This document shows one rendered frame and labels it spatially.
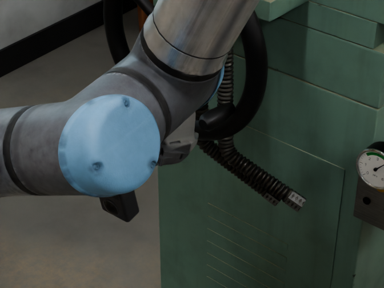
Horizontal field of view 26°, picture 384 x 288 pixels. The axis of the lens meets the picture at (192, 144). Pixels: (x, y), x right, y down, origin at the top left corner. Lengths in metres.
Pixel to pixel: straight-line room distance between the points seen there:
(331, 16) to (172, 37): 0.45
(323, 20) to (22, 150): 0.56
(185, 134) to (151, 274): 0.94
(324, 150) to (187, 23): 0.57
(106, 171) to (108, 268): 1.26
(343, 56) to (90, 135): 0.56
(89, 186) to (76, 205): 1.44
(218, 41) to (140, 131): 0.11
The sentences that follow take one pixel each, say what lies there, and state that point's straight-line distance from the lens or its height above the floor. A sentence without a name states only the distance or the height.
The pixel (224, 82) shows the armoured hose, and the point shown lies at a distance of 1.19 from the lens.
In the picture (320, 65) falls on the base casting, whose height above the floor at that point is 0.75.
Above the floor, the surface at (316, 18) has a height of 0.82.
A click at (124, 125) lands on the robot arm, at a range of 0.75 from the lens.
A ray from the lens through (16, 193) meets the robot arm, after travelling 0.84.
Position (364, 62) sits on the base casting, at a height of 0.78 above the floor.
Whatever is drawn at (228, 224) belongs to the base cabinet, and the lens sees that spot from 1.52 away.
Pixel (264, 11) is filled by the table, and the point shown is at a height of 0.85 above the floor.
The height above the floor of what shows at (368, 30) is 0.83.
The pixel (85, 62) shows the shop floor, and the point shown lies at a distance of 2.86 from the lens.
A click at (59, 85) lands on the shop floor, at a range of 2.73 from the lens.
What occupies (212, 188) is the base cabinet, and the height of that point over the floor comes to 0.43.
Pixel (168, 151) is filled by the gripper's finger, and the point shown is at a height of 0.76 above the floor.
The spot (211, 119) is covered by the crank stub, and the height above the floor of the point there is 0.76.
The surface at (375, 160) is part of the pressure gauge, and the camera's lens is 1.17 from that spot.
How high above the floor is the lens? 1.32
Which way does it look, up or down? 33 degrees down
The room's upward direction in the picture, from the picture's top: straight up
